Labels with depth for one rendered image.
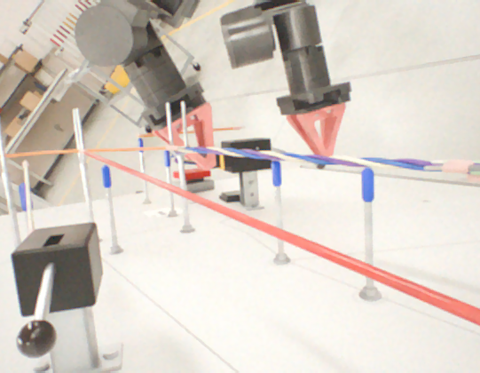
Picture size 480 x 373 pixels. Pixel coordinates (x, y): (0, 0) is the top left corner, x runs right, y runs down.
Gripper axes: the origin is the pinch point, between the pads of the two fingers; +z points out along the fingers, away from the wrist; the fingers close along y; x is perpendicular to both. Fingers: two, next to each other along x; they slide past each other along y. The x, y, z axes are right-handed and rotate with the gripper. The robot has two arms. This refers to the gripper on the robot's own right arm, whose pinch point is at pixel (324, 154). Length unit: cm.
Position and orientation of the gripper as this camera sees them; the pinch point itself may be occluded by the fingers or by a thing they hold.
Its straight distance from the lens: 61.8
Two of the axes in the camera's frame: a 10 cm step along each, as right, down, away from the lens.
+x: 9.0, -3.1, 3.0
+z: 2.5, 9.4, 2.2
